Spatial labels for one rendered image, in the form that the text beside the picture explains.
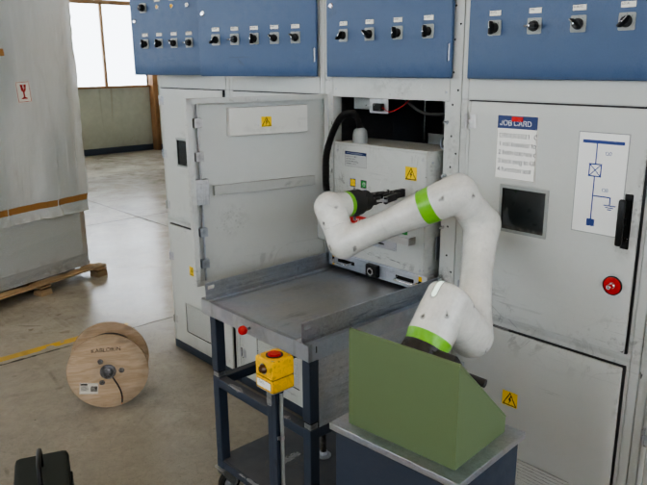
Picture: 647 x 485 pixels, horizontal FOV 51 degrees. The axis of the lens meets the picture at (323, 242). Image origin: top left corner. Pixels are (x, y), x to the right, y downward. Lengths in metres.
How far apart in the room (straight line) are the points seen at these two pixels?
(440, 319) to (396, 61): 1.12
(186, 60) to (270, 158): 1.00
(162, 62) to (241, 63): 0.73
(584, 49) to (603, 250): 0.60
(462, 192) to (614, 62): 0.56
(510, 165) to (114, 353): 2.21
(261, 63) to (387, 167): 0.81
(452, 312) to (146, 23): 2.53
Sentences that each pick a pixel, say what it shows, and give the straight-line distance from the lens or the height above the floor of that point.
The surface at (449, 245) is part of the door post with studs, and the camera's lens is 2.55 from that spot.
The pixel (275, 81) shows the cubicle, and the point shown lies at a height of 1.63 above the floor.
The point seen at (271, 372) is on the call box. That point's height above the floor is 0.87.
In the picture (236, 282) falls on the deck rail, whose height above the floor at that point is 0.89.
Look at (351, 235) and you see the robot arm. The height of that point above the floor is 1.16.
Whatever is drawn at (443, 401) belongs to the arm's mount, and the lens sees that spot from 1.69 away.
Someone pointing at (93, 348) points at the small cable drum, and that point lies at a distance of 3.63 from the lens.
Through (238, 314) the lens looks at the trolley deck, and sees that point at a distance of 2.44.
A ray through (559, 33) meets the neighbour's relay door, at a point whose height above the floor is 1.79.
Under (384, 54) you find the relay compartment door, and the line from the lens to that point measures 2.65.
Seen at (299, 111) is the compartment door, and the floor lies 1.51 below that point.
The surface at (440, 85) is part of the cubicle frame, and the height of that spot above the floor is 1.63.
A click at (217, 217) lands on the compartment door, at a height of 1.11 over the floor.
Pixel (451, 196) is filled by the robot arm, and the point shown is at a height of 1.31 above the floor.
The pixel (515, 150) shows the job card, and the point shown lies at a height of 1.43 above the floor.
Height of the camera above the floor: 1.71
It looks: 15 degrees down
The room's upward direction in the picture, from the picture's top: straight up
